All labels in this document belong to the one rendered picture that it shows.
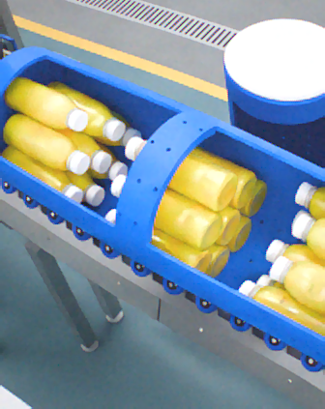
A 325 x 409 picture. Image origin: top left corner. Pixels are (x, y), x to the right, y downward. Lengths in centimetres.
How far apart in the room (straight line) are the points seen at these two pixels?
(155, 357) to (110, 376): 16
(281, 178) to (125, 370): 118
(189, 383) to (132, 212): 119
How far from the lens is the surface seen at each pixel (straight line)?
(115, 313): 233
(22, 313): 249
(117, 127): 134
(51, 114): 132
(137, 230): 114
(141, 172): 112
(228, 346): 132
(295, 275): 108
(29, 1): 380
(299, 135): 195
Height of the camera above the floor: 207
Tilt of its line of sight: 51 degrees down
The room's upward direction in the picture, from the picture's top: 12 degrees counter-clockwise
